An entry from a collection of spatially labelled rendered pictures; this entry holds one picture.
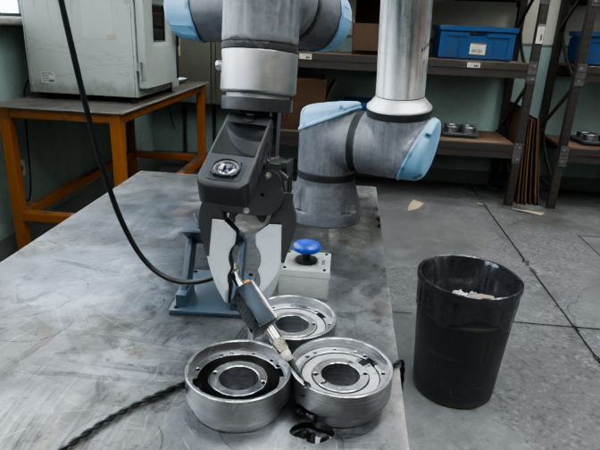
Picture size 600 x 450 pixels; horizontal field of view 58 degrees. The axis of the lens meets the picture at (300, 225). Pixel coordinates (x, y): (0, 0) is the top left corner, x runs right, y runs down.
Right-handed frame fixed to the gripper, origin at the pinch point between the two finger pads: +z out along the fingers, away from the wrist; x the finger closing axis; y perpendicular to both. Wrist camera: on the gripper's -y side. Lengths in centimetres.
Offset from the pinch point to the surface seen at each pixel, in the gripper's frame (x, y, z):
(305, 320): -6.1, 8.8, 5.9
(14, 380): 23.2, -3.9, 10.7
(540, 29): -125, 334, -78
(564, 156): -158, 345, 3
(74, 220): 41, 43, 5
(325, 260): -7.4, 23.2, 2.2
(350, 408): -11.8, -6.5, 7.8
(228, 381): 0.8, -2.1, 8.9
